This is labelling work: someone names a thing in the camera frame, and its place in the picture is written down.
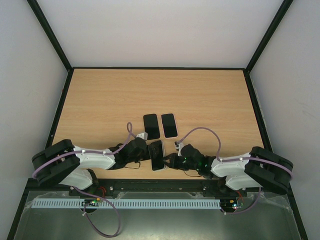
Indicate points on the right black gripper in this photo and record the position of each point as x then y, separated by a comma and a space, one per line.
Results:
173, 161

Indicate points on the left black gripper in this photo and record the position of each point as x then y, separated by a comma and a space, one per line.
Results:
148, 155

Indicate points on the black phone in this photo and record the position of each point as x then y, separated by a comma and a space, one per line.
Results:
156, 156
169, 125

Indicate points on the clear phone case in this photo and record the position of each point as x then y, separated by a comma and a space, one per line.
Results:
163, 155

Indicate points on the pink phone case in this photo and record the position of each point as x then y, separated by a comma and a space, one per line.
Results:
170, 125

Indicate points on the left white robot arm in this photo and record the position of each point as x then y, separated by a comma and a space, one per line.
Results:
67, 164

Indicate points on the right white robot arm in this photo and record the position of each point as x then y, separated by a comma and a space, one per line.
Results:
258, 168

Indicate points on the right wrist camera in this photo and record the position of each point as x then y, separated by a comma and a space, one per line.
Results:
178, 145

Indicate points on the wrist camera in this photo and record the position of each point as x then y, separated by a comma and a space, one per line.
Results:
178, 145
142, 135

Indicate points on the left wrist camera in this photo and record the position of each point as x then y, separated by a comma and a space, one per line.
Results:
142, 135

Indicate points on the slotted cable duct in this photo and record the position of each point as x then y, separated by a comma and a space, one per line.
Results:
72, 203

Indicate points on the black front rail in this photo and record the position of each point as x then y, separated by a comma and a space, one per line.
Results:
209, 188

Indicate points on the black enclosure frame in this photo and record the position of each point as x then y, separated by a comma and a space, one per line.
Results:
37, 11

